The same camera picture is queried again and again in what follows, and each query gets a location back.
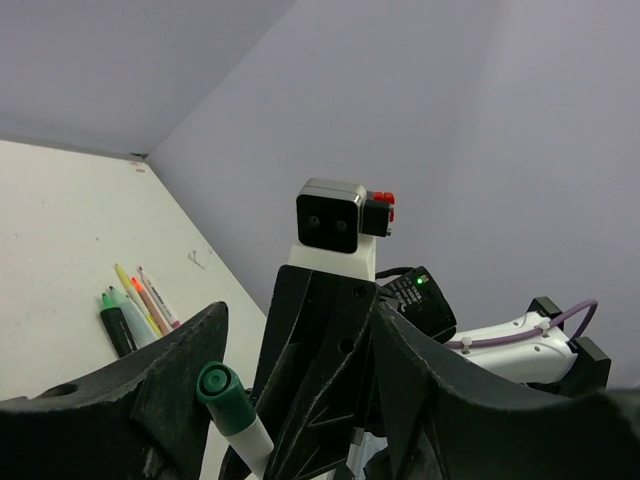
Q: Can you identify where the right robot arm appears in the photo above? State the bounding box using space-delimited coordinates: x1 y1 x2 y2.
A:
251 265 611 479

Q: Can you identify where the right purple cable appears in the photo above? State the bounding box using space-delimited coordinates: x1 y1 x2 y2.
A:
443 298 600 351

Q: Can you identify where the yellow highlighter pen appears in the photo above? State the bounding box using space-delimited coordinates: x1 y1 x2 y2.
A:
114 263 162 339

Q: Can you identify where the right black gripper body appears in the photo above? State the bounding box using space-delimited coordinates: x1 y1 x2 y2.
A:
323 282 392 479

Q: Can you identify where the green black highlighter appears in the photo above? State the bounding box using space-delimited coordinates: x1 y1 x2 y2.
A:
100 293 137 358

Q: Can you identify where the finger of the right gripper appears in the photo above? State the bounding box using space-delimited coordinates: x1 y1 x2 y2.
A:
247 264 374 480

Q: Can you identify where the pale green highlighter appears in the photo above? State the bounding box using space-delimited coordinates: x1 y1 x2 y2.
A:
108 286 158 348

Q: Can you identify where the purple white marker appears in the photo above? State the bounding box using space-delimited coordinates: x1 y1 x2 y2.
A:
137 266 181 329

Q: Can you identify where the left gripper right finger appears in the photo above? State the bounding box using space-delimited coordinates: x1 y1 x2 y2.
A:
371 304 639 479

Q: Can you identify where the green cap white marker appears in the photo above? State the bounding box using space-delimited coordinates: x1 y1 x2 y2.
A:
195 361 274 479

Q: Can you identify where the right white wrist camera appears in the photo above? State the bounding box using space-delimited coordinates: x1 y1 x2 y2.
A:
288 178 396 281

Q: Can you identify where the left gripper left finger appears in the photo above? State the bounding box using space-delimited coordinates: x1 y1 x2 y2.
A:
1 302 229 479

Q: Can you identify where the orange highlighter pen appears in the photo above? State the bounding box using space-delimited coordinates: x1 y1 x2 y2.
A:
131 276 169 336

